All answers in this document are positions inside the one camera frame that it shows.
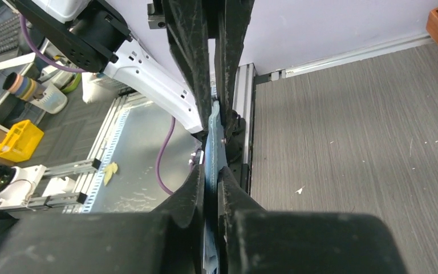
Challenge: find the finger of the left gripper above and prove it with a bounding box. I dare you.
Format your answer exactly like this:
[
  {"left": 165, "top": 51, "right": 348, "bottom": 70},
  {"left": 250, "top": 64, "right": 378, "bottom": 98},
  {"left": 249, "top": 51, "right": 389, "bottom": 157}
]
[
  {"left": 214, "top": 0, "right": 254, "bottom": 139},
  {"left": 161, "top": 0, "right": 212, "bottom": 132}
]

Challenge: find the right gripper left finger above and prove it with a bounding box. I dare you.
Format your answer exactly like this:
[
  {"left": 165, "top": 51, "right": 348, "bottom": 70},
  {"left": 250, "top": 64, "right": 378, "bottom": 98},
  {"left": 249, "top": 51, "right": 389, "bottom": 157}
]
[{"left": 0, "top": 165, "right": 205, "bottom": 273}]

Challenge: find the blue leather card holder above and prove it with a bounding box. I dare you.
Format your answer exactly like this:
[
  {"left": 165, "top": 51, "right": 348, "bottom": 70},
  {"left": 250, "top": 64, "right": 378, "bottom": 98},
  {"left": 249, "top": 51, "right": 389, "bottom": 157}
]
[{"left": 202, "top": 101, "right": 227, "bottom": 273}]

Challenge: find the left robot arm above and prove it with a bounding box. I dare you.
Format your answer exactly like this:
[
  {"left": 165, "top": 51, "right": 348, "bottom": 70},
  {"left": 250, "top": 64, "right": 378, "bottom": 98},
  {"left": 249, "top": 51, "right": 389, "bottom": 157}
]
[{"left": 15, "top": 1, "right": 254, "bottom": 138}]

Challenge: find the yellow plastic crate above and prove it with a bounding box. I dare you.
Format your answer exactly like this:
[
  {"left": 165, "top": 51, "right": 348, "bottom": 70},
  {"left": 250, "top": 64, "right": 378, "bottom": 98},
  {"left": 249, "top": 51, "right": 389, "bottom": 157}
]
[{"left": 0, "top": 120, "right": 44, "bottom": 163}]

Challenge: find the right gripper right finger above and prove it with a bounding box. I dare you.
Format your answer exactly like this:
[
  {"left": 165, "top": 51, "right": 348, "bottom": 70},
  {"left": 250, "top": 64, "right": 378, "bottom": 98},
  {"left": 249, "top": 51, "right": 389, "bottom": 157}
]
[{"left": 218, "top": 167, "right": 406, "bottom": 273}]

